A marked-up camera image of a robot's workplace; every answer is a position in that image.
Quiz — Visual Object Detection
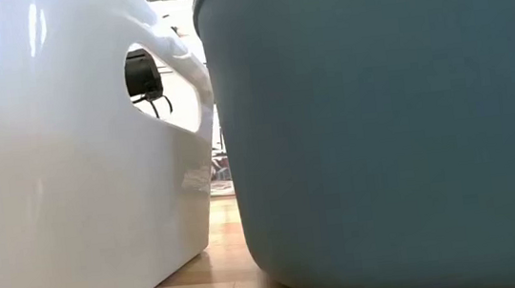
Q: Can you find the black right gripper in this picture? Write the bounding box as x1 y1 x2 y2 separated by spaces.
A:
121 46 167 105

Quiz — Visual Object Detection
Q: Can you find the white plastic bin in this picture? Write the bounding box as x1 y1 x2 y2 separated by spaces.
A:
0 0 235 288

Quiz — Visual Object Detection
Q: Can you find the teal plastic bin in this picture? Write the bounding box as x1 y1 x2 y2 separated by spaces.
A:
191 0 515 288

